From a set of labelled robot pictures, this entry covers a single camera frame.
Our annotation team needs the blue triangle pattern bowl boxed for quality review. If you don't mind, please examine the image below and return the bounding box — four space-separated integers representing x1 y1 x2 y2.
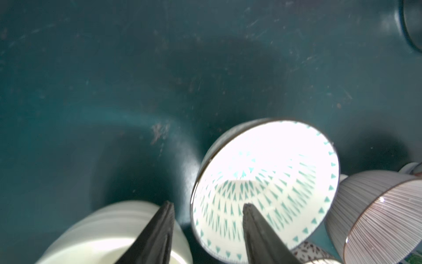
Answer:
399 162 422 176

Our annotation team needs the purple striped bowl back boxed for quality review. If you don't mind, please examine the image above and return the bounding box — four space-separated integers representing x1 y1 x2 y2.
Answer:
325 170 422 264

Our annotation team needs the chrome glass holder stand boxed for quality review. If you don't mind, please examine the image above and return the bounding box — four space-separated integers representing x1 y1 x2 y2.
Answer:
400 0 422 53

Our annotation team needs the cream plain bowl back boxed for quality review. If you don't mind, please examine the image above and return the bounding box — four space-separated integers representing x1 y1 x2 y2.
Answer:
35 200 193 264

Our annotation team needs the white maroon leaf bowl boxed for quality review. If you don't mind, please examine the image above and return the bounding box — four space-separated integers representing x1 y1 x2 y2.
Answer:
292 241 341 264

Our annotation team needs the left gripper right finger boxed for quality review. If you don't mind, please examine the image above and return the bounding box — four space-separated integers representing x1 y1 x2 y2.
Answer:
243 203 301 264

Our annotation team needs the white green triangle bowl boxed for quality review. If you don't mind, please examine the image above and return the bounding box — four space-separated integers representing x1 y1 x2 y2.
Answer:
190 118 340 264

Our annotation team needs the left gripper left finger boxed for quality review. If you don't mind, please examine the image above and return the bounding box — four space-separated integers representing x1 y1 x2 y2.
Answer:
116 201 175 264

